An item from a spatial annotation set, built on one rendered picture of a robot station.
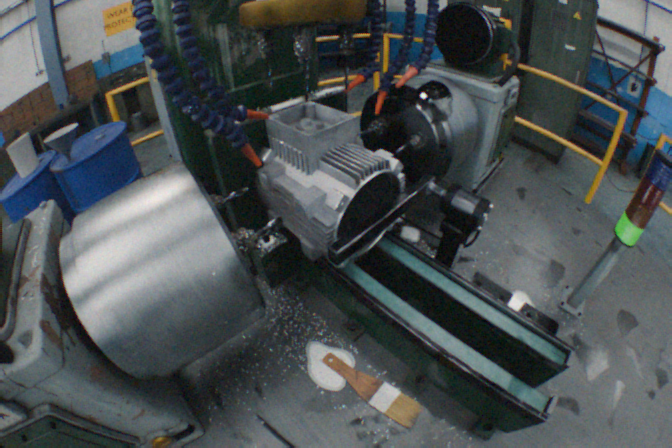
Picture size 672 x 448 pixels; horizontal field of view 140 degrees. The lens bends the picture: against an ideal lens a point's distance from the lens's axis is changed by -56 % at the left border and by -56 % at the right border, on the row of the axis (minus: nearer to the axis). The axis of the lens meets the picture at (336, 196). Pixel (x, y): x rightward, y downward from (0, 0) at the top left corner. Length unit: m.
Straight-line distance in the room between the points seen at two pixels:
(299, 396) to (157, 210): 0.38
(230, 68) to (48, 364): 0.54
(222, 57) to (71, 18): 5.13
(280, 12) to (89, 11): 5.26
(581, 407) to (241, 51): 1.00
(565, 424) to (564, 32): 3.18
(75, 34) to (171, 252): 5.36
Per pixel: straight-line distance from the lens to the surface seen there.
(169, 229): 0.29
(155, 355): 0.33
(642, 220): 0.62
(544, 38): 3.38
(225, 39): 0.57
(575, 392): 0.70
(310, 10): 0.34
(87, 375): 0.33
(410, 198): 0.47
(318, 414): 0.52
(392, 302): 0.46
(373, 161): 0.40
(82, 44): 5.51
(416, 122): 0.58
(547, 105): 3.41
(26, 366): 0.31
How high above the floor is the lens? 1.31
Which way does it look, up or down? 38 degrees down
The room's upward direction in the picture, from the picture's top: 2 degrees counter-clockwise
